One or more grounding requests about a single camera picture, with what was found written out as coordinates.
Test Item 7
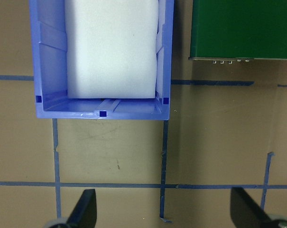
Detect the blue plastic storage bin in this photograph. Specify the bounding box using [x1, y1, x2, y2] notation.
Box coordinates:
[28, 0, 174, 121]

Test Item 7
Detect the white foam sheet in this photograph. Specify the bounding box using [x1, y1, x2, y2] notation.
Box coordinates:
[64, 0, 159, 99]

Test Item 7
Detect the green conveyor belt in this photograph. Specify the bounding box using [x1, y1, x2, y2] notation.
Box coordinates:
[188, 0, 287, 65]

